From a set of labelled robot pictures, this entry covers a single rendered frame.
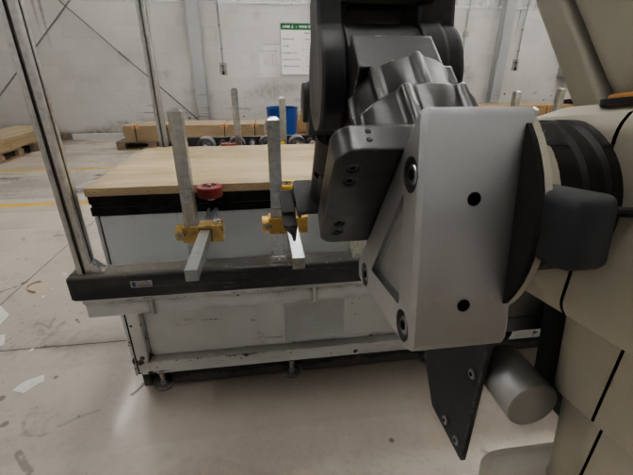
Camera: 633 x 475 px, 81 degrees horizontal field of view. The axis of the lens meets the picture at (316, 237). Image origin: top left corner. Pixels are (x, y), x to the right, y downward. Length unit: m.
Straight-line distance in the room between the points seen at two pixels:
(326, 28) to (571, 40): 0.16
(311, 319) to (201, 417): 0.57
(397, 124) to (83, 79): 8.71
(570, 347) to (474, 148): 0.23
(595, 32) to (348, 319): 1.45
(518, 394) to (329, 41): 0.30
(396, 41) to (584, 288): 0.18
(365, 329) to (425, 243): 1.53
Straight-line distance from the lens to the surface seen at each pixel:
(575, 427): 0.40
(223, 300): 1.27
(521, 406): 0.37
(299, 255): 0.89
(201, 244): 1.02
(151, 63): 2.18
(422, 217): 0.16
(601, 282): 0.24
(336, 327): 1.64
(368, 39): 0.27
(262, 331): 1.62
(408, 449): 1.57
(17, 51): 1.17
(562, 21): 0.33
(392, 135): 0.18
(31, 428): 1.93
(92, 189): 1.40
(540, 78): 10.23
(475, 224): 0.18
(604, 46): 0.30
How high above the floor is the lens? 1.24
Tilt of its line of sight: 24 degrees down
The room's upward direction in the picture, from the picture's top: straight up
